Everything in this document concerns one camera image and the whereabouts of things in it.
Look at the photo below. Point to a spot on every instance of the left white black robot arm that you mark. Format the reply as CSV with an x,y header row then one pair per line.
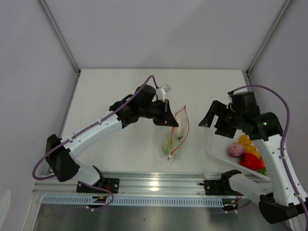
x,y
63,152

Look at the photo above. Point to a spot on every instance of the white perforated plastic basket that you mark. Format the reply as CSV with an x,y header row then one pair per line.
x,y
217,147

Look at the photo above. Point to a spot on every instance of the red bell pepper toy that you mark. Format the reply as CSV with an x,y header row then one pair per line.
x,y
250,161

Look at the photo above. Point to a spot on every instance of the aluminium frame post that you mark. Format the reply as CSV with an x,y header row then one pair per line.
x,y
58,34
273,29

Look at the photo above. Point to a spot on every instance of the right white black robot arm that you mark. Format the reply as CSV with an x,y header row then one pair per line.
x,y
286,199

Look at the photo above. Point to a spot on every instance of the aluminium mounting rail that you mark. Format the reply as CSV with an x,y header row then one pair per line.
x,y
173,185

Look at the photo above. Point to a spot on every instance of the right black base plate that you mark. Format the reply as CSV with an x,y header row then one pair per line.
x,y
214,188

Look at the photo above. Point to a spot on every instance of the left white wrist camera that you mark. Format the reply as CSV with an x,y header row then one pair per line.
x,y
162,91

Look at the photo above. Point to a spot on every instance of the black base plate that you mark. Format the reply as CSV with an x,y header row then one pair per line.
x,y
109,184
214,188

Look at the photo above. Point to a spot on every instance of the orange carrot toy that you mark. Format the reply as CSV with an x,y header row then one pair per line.
x,y
262,170

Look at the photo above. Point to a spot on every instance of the clear orange zip top bag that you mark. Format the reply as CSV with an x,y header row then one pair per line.
x,y
176,154

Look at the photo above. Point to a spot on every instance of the green cabbage toy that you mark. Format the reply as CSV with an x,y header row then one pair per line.
x,y
170,144

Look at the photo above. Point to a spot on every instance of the white daikon radish toy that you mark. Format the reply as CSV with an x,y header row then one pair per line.
x,y
179,131

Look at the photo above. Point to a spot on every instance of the right aluminium frame post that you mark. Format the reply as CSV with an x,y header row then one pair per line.
x,y
273,29

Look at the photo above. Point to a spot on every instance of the yellow ginger root toy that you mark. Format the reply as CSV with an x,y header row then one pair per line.
x,y
248,146

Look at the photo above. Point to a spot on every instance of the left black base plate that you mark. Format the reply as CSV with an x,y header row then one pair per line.
x,y
109,184

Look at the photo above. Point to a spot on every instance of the left aluminium frame post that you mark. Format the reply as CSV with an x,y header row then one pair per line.
x,y
58,34

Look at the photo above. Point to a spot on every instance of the purple onion toy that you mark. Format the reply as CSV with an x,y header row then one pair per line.
x,y
235,150

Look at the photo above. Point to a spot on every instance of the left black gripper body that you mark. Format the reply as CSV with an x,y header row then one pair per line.
x,y
156,111

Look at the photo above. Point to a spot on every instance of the white slotted cable duct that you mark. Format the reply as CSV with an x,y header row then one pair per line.
x,y
134,201

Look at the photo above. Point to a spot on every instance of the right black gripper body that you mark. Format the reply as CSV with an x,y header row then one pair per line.
x,y
229,121

